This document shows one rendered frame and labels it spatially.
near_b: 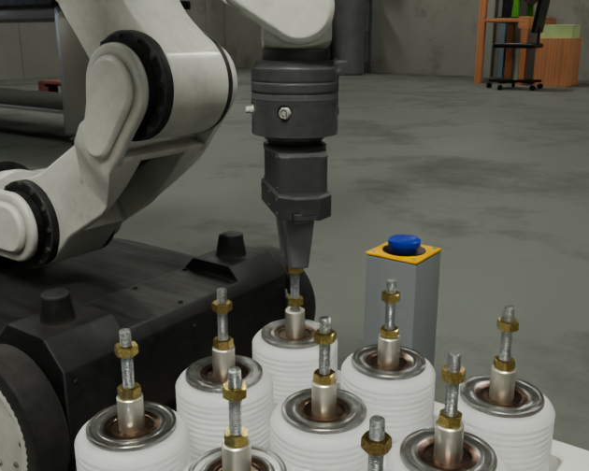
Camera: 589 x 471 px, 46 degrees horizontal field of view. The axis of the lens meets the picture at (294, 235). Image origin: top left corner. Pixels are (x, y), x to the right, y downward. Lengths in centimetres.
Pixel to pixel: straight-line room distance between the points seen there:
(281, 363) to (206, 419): 12
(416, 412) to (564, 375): 65
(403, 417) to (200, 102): 49
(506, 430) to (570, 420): 55
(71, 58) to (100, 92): 270
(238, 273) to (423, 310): 37
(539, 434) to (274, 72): 41
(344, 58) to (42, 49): 981
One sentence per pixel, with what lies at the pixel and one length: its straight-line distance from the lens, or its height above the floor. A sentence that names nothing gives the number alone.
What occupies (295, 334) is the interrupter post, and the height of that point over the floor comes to 26.
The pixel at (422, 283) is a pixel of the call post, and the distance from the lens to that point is 86.
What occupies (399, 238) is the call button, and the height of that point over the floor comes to 33.
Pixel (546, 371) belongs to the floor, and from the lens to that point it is 133.
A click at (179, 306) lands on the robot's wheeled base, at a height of 19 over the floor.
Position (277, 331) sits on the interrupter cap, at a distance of 79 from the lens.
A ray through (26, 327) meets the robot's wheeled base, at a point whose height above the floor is 21.
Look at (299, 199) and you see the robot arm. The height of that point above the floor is 42.
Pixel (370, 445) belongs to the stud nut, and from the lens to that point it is 46.
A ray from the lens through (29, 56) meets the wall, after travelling 1034.
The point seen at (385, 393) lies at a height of 24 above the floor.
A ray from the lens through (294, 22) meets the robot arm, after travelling 66.
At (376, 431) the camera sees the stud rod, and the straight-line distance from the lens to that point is 46.
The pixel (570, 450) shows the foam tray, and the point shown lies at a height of 18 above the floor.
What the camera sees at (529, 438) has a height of 24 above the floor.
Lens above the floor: 57
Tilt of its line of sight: 16 degrees down
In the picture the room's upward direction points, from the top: straight up
